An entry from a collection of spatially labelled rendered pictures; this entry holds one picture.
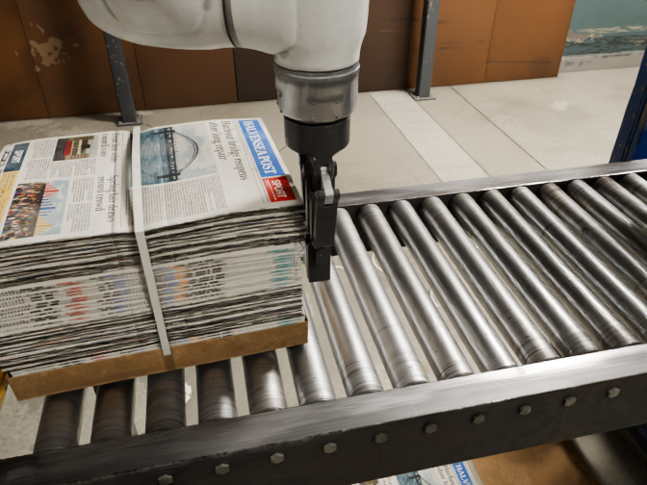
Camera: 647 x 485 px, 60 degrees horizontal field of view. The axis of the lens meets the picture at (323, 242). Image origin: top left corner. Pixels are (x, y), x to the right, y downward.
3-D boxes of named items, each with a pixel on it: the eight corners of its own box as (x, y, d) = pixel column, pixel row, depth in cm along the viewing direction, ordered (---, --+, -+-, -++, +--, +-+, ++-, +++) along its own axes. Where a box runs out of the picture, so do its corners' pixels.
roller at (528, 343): (534, 372, 76) (569, 359, 76) (414, 198, 114) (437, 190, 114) (536, 394, 79) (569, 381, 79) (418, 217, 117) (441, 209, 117)
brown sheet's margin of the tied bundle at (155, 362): (147, 375, 74) (142, 352, 71) (143, 251, 96) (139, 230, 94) (194, 366, 75) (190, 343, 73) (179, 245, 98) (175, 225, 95)
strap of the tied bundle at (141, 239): (168, 376, 75) (135, 232, 61) (159, 251, 97) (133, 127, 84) (175, 374, 75) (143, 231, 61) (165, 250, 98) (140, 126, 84)
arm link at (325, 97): (280, 77, 55) (283, 133, 58) (370, 70, 57) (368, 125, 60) (268, 50, 62) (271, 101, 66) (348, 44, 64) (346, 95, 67)
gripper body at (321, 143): (277, 99, 65) (281, 170, 71) (290, 129, 59) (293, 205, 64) (340, 94, 67) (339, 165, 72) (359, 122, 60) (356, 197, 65)
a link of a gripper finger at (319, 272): (329, 234, 73) (330, 237, 72) (328, 276, 77) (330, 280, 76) (306, 237, 72) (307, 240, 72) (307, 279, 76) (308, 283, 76)
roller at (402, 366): (402, 419, 76) (398, 396, 73) (325, 228, 113) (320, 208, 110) (438, 407, 76) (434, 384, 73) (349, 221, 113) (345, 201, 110)
